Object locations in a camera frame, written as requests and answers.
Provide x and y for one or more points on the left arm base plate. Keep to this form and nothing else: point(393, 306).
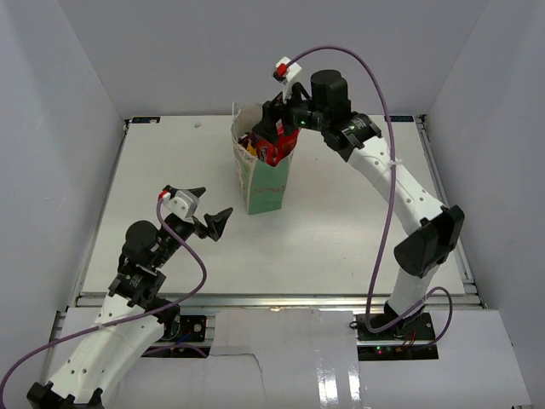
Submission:
point(186, 328)

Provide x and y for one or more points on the purple chip bag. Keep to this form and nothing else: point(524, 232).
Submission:
point(247, 140)

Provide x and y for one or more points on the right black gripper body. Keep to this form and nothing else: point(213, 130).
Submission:
point(295, 113)

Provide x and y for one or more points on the blue label right corner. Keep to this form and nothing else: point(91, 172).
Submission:
point(400, 118)

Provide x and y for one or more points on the blue label corner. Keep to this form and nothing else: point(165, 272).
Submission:
point(400, 118)
point(145, 120)

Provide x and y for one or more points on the blue label left corner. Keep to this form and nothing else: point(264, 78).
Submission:
point(145, 120)

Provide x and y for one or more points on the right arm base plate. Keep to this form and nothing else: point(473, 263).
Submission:
point(410, 342)

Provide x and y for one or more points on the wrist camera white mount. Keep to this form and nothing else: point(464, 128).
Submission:
point(181, 202)
point(287, 72)

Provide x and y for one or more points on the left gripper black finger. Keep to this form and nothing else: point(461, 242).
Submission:
point(215, 224)
point(194, 194)

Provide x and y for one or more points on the yellow bar wrapper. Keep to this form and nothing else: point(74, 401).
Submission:
point(251, 149)

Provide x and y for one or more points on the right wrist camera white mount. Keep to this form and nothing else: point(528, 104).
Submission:
point(287, 72)

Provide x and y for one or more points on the green white paper bag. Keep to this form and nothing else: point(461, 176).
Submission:
point(262, 185)

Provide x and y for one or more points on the red cookie snack bag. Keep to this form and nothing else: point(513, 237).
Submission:
point(273, 153)

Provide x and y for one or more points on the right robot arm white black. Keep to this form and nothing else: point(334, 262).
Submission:
point(432, 228)

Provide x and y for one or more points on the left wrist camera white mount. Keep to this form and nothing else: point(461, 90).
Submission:
point(181, 202)

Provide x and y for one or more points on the aluminium front rail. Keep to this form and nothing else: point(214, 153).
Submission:
point(231, 301)

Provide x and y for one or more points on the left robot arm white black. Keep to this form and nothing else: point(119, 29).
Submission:
point(133, 316)

